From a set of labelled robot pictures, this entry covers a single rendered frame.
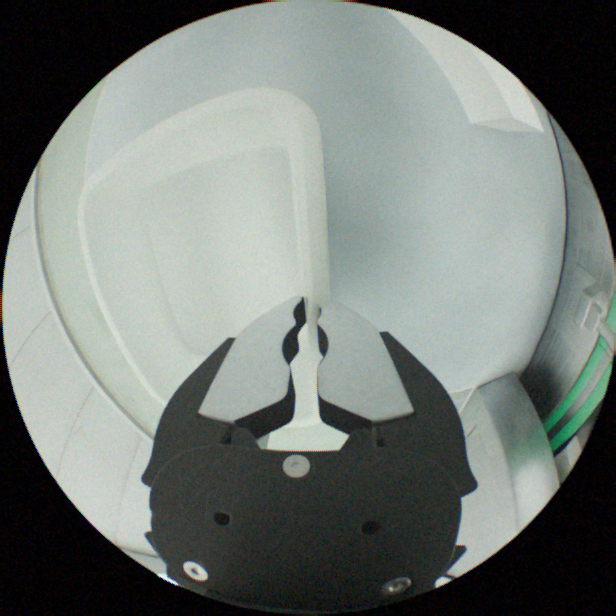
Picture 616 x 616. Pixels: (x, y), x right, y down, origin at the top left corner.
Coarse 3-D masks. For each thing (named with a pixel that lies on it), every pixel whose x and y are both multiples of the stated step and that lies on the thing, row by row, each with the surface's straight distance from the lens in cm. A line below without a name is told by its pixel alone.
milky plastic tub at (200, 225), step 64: (192, 128) 12; (256, 128) 13; (128, 192) 21; (192, 192) 19; (256, 192) 16; (320, 192) 9; (128, 256) 20; (192, 256) 20; (256, 256) 17; (320, 256) 9; (128, 320) 20; (192, 320) 23
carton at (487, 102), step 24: (408, 24) 28; (432, 24) 25; (432, 48) 26; (456, 48) 23; (456, 72) 23; (480, 72) 21; (504, 72) 24; (480, 96) 21; (504, 96) 20; (480, 120) 22; (504, 120) 21; (528, 120) 22
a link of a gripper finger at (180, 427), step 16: (224, 352) 9; (208, 368) 8; (192, 384) 8; (208, 384) 8; (176, 400) 8; (192, 400) 8; (176, 416) 7; (192, 416) 7; (160, 432) 7; (176, 432) 7; (192, 432) 7; (208, 432) 7; (224, 432) 6; (160, 448) 7; (176, 448) 7; (160, 464) 7; (144, 480) 7
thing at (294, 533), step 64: (192, 448) 6; (256, 448) 6; (384, 448) 5; (192, 512) 6; (256, 512) 5; (320, 512) 5; (384, 512) 5; (448, 512) 6; (192, 576) 6; (256, 576) 5; (320, 576) 5; (384, 576) 5
